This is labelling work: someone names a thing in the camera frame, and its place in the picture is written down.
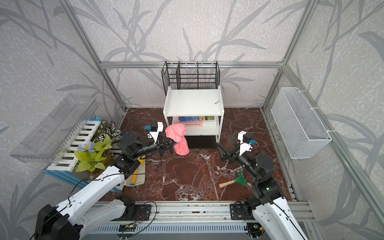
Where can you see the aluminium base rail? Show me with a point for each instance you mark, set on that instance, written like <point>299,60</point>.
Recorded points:
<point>200,212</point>

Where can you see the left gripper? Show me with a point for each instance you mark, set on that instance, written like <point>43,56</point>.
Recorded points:
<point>161,144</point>

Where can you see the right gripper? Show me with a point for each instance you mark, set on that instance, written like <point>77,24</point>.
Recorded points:
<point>229,154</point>

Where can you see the green artificial plant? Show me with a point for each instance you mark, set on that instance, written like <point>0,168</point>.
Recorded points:
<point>92,156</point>

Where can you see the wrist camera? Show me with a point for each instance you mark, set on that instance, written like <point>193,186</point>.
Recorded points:
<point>155,128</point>
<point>247,141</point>

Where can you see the white wire basket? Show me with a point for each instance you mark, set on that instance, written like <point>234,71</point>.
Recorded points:
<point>301,129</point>

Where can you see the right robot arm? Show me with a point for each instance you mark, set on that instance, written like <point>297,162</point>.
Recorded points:
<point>268,205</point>

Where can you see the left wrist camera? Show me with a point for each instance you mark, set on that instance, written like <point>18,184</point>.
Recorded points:
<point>155,128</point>

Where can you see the pink cloth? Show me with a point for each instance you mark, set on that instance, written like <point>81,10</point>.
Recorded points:
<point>177,132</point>

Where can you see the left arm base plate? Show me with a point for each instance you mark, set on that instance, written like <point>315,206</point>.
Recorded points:
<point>140,213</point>

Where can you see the green toy rake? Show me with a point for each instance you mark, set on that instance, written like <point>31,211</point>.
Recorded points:
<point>240,180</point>

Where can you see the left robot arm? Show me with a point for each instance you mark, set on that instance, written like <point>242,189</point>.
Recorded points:
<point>71,219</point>

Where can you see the blue white picket crate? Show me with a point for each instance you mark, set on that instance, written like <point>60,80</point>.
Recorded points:
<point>65,169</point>

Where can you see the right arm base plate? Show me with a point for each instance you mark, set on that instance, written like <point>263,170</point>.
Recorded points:
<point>241,211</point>

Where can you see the white two-tier bookshelf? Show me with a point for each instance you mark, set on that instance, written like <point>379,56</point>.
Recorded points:
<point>195,103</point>

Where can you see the yellow toy shovel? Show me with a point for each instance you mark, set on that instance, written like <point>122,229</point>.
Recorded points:
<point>136,172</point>

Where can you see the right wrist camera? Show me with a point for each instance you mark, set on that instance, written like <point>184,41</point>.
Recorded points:
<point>247,141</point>

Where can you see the black wire basket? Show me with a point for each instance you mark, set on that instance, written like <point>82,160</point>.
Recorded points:
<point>190,76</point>

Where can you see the clear plastic wall shelf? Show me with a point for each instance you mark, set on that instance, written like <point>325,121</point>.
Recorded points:
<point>50,140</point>

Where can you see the blue book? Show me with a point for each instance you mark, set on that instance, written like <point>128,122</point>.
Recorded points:
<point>189,119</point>

